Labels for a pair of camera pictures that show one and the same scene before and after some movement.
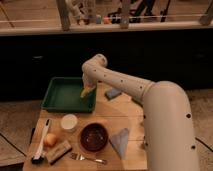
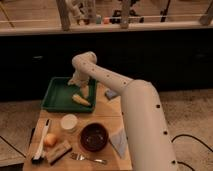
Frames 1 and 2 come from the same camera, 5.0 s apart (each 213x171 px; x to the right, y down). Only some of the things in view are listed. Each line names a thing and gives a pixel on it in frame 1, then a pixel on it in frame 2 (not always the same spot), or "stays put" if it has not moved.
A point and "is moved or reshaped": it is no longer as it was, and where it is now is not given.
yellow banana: [86, 91] is moved or reshaped
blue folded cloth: [119, 142] stays put
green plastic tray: [63, 95] stays put
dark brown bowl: [93, 137] stays put
